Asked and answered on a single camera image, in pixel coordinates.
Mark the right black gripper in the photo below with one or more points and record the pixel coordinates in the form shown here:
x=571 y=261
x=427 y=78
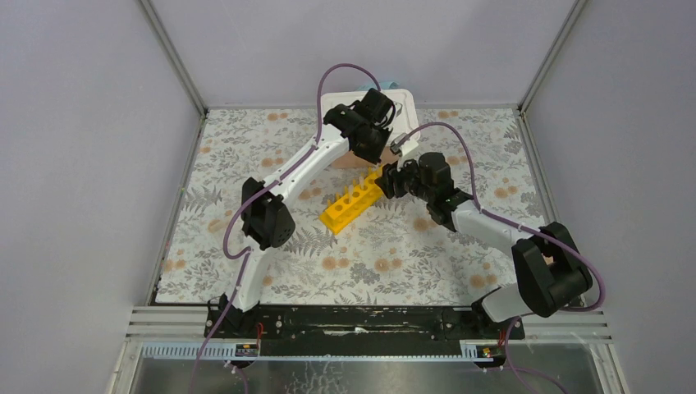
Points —
x=391 y=174

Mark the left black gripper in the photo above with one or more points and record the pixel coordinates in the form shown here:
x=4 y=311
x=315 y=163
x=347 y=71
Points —
x=369 y=153

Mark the light blue cloth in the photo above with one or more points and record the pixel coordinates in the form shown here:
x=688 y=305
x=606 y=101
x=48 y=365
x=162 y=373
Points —
x=382 y=85

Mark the white plastic bin lid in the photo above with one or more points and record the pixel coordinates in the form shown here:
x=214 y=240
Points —
x=405 y=119

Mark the pink plastic bin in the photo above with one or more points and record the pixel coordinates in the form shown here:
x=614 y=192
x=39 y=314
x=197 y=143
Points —
x=351 y=161

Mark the yellow test tube rack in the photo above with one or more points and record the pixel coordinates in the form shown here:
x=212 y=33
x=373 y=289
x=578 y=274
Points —
x=344 y=209

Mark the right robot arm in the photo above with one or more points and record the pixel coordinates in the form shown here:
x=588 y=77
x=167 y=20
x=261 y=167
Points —
x=548 y=270

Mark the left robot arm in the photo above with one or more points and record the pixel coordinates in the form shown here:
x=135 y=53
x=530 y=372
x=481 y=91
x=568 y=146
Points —
x=266 y=220

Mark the floral table mat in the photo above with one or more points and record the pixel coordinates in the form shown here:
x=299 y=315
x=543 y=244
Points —
x=393 y=254

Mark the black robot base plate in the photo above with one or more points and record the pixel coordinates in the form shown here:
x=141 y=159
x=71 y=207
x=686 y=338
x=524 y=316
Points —
x=350 y=330

